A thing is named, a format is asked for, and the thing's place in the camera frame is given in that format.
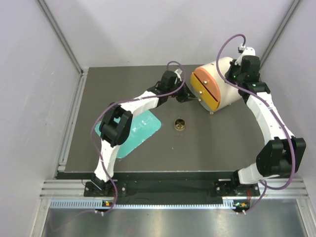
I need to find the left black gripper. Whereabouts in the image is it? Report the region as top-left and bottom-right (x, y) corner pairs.
(167, 79), (197, 103)

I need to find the grey bottom drawer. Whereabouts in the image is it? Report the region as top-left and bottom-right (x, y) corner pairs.
(198, 98), (219, 114)

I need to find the yellow drawer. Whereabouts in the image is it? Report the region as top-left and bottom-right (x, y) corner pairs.
(190, 73), (219, 111)

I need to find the white cylindrical drawer organizer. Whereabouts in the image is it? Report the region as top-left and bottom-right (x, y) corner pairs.
(190, 61), (241, 112)

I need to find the orange drawer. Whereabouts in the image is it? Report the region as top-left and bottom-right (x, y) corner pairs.
(194, 67), (221, 101)

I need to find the gold round compact jar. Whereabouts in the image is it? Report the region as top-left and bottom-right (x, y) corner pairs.
(174, 118), (186, 131)

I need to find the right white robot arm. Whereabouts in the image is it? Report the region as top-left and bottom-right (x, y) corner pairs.
(225, 55), (306, 196)

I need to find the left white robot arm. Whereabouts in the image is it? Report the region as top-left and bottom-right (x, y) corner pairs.
(90, 69), (193, 196)

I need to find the teal packaged sheet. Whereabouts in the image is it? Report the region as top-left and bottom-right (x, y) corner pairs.
(95, 109), (162, 159)

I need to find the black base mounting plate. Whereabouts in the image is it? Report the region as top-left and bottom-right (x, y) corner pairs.
(84, 178), (260, 199)

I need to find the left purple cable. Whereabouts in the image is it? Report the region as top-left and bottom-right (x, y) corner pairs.
(90, 61), (186, 214)

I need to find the purple cable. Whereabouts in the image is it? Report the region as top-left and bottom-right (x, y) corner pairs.
(90, 61), (186, 214)
(216, 34), (296, 215)

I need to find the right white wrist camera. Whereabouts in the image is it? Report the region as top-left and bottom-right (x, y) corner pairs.
(235, 44), (256, 66)

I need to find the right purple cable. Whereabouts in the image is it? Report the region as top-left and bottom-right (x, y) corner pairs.
(216, 34), (296, 215)

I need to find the grey slotted cable duct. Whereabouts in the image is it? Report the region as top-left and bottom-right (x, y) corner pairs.
(49, 198), (247, 210)

